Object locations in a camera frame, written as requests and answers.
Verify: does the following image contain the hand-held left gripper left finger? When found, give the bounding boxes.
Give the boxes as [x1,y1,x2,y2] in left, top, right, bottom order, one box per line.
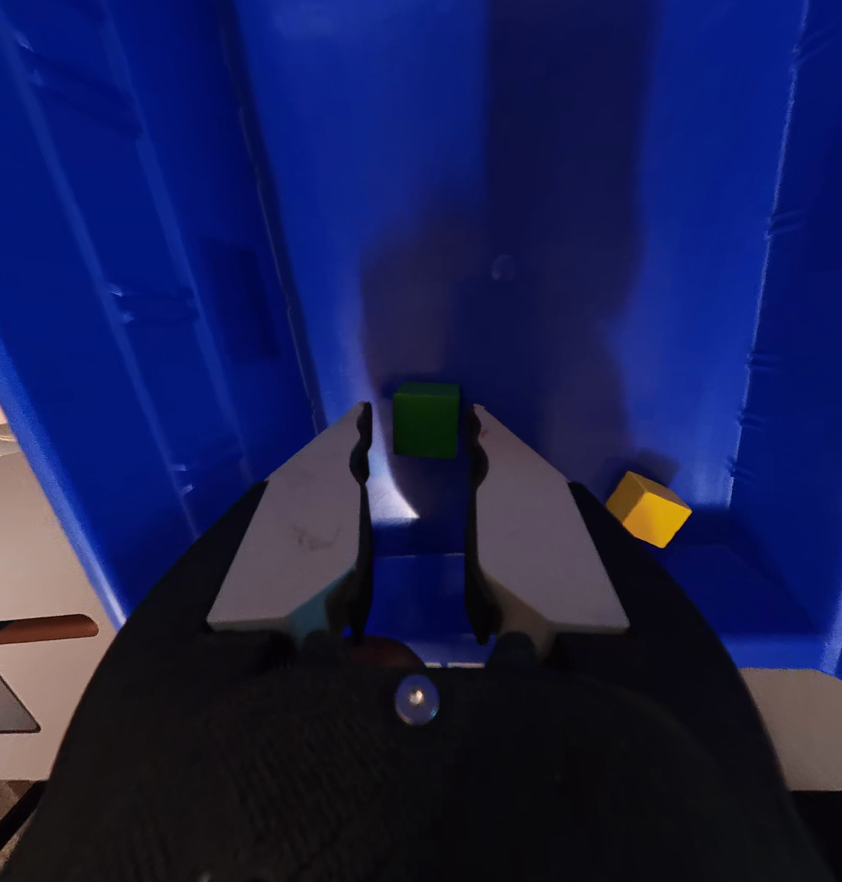
[206,401,375,647]

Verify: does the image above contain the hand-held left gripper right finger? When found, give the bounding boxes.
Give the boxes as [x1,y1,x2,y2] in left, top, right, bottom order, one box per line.
[463,404,632,656]

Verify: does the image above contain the yellow wooden cube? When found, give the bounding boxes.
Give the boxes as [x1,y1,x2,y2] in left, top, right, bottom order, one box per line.
[605,471,692,549]

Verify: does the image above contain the green wooden cube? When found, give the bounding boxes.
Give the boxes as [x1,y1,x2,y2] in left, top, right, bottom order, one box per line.
[392,382,461,459]

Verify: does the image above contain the blue plastic bin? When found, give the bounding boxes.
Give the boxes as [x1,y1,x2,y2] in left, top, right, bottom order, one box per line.
[0,0,842,697]

